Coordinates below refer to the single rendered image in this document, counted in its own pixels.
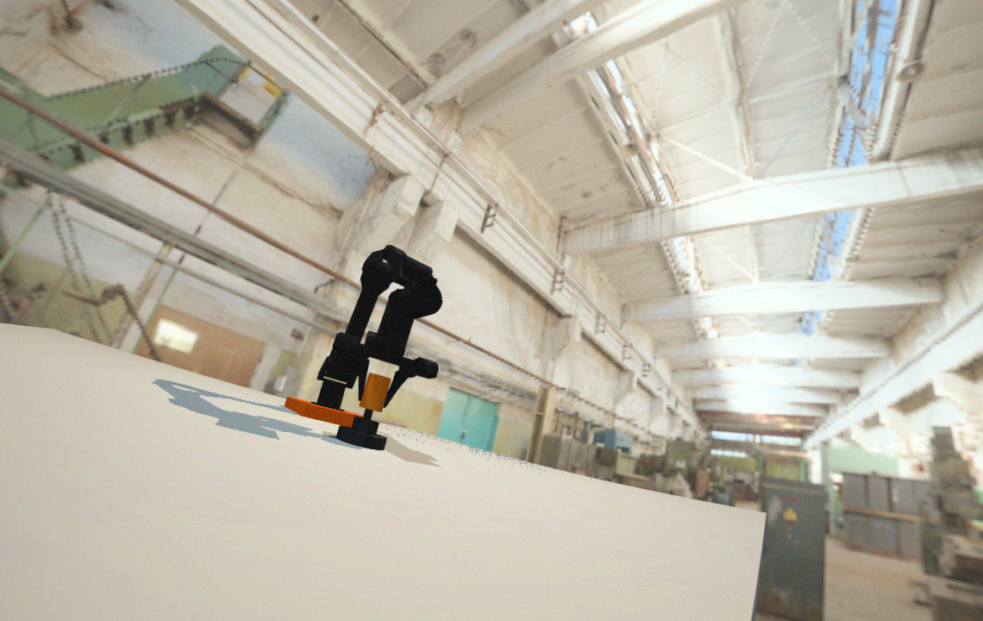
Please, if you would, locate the orange knob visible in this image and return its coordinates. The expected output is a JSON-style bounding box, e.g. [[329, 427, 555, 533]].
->
[[360, 373, 391, 412]]

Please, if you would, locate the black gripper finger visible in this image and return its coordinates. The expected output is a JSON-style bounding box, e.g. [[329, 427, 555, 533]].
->
[[384, 369, 416, 408], [352, 355, 370, 401]]

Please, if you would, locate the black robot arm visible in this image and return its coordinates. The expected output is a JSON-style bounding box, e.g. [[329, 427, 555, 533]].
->
[[311, 245, 442, 411]]

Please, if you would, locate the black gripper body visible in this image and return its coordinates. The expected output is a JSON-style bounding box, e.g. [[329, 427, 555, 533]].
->
[[332, 315, 439, 379]]

